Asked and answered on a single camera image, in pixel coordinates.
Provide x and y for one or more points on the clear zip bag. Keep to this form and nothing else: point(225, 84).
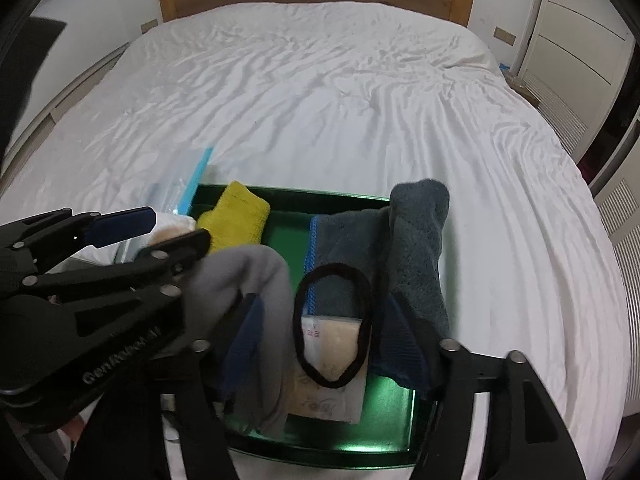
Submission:
point(185, 185)

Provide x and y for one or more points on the wall socket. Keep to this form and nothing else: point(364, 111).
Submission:
point(150, 25)
point(504, 34)

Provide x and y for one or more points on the grey face mask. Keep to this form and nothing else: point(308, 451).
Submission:
point(250, 275)

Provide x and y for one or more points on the round beige puff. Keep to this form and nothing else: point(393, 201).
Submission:
point(170, 235)

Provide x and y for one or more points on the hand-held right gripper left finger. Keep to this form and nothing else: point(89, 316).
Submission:
point(245, 345)

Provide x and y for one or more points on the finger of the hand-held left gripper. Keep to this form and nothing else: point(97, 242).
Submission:
point(125, 222)
point(165, 255)

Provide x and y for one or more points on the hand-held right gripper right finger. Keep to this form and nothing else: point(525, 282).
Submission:
point(400, 350)

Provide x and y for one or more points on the yellow knitted cloth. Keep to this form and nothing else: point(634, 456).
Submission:
point(235, 220)

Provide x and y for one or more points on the white wardrobe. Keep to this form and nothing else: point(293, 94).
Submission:
point(585, 20)

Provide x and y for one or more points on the small blue items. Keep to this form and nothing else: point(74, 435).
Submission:
point(504, 67)

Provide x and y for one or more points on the green tray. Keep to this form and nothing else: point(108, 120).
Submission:
point(287, 230)

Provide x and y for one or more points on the wooden nightstand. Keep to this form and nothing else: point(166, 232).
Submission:
point(522, 89)

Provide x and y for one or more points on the white bed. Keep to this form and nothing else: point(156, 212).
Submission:
point(325, 110)

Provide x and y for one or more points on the black hair band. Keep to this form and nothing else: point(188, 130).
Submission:
point(298, 310)

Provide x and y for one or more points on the tissue pack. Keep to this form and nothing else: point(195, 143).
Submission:
point(330, 345)

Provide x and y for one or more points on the dark green towel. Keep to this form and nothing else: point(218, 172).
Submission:
point(415, 240)

